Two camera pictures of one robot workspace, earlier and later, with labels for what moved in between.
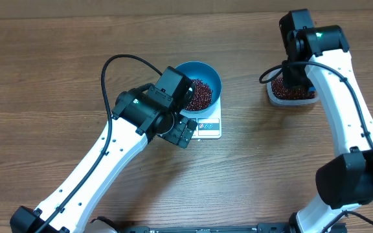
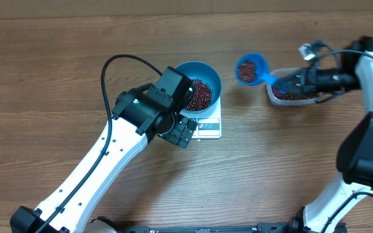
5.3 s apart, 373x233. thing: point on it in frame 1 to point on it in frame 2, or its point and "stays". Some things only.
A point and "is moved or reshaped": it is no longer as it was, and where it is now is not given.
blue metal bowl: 205,72 stays
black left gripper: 177,136 stays
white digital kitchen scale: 209,127 stays
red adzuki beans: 201,94 is moved or reshaped
